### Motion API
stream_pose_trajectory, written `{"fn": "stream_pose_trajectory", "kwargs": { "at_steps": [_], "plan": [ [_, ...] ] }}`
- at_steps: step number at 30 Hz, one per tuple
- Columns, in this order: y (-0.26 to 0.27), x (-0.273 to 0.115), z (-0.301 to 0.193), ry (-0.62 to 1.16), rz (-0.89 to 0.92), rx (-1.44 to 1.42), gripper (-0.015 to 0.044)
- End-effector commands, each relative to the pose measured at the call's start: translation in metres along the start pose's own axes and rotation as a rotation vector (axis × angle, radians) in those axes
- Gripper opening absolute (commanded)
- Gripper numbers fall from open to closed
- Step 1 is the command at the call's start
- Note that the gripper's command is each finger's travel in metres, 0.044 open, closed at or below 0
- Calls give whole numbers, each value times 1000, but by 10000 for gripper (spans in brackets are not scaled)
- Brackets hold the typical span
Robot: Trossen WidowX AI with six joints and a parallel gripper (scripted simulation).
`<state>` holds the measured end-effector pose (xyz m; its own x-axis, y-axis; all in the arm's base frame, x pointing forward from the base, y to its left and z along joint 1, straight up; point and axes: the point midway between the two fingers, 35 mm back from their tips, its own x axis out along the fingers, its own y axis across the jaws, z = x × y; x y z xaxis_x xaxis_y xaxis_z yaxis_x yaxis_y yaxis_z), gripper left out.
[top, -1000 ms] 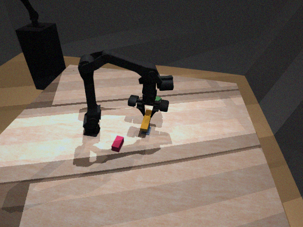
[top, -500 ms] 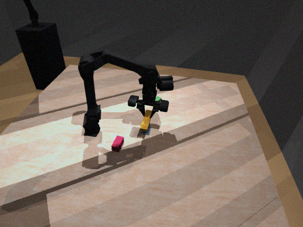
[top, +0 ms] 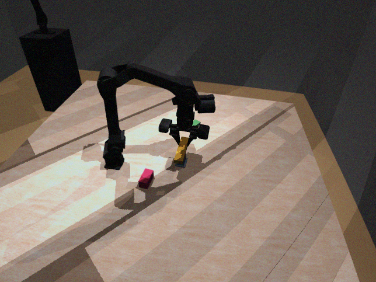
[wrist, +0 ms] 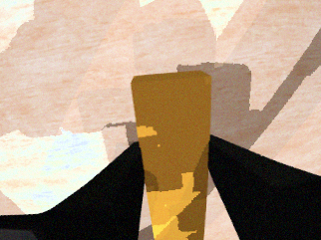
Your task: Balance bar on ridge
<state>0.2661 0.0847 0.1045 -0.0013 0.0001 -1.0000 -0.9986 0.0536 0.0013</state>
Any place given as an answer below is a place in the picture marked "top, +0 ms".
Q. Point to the yellow bar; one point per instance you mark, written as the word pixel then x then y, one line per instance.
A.
pixel 181 150

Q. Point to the pink block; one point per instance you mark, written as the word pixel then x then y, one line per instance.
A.
pixel 145 179

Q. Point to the green rectangular block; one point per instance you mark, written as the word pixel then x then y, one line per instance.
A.
pixel 196 122

